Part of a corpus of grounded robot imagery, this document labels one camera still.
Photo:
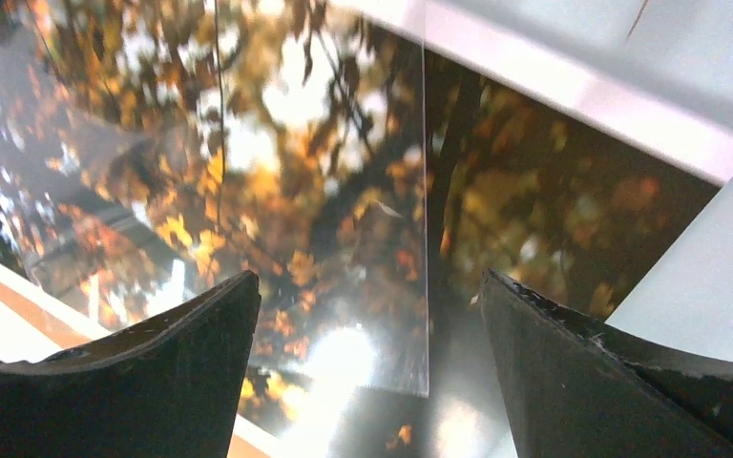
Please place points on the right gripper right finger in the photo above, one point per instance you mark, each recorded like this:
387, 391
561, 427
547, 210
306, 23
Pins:
574, 386

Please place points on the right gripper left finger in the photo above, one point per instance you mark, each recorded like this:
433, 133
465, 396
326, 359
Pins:
168, 386

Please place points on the clear acrylic sheet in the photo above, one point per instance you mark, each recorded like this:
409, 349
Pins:
150, 150

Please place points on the autumn leaves photo print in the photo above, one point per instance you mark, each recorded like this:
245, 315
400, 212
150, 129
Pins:
513, 183

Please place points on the brown cardboard backing board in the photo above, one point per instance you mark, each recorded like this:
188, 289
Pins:
34, 325

